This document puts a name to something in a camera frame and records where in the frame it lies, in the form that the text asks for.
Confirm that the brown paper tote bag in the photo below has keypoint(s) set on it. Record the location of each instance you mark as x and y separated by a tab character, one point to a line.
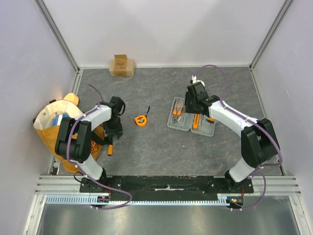
48	133

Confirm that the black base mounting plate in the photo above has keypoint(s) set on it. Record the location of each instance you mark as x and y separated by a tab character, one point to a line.
208	184

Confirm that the tan wooden object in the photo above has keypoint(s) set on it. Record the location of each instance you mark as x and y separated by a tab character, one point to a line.
72	98

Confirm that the orange tape measure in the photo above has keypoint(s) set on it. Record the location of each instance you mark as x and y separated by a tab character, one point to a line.
141	120

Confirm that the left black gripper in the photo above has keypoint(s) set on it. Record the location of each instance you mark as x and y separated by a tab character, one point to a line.
118	130

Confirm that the orange black screwdriver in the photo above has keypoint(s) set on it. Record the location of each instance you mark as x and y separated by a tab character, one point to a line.
110	147

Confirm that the orange utility knife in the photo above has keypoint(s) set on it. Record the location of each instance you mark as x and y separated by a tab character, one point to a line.
196	121

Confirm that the small cardboard box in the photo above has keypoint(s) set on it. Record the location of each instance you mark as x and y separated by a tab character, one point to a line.
121	66

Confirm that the aluminium frame rail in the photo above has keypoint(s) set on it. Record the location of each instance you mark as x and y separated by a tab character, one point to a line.
65	184

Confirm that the orange bit holder set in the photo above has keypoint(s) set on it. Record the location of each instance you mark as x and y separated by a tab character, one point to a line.
211	120

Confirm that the blue box in bag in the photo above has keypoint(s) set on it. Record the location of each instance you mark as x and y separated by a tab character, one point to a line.
58	119

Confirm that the grey plastic tool case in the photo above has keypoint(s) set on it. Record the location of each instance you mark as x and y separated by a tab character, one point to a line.
185	122

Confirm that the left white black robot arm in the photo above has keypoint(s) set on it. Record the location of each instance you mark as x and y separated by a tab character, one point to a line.
75	136

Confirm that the orange pliers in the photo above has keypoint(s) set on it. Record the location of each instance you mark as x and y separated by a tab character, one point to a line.
177	111

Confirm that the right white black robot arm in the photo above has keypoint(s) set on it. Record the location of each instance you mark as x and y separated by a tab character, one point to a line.
259	143

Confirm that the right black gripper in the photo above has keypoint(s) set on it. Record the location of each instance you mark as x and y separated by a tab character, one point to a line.
190	109

